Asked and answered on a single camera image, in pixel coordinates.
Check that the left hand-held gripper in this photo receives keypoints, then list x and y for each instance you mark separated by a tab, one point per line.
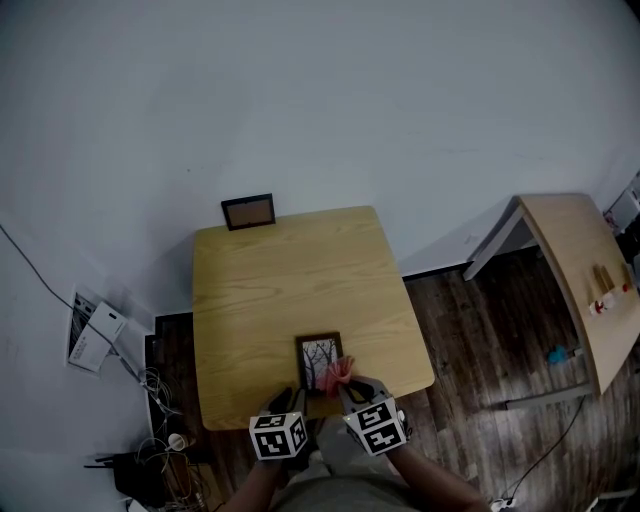
277	436

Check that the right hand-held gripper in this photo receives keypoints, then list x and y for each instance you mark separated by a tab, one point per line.
377	425

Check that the white cardboard box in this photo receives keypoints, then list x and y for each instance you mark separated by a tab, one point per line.
107	322

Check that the person's grey clothing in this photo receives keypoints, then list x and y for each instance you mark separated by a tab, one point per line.
345	492

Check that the person's left forearm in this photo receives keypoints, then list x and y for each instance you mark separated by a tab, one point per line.
257	485

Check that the dark-framed tree picture frame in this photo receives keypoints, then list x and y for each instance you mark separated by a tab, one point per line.
314	361

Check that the small wooden blocks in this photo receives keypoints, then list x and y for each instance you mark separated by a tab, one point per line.
603	277

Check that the white power strip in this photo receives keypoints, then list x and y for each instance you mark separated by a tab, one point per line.
505	502

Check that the red and white small toys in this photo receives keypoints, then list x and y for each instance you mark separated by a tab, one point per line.
602	302

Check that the blue crumpled item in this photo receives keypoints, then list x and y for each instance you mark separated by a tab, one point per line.
557	355

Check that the white appliance box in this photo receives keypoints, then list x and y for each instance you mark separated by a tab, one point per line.
625	205

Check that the light wooden side table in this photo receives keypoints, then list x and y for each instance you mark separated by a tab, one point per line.
575	240

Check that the empty black picture frame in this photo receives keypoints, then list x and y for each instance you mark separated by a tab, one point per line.
249	212

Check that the white round plug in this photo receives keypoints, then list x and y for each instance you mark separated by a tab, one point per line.
176	441

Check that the black router with antennas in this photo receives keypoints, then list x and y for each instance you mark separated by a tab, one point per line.
135	475

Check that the pink cloth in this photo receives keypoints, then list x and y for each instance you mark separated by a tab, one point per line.
336	374

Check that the person's right forearm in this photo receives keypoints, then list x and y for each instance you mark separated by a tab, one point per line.
430	480

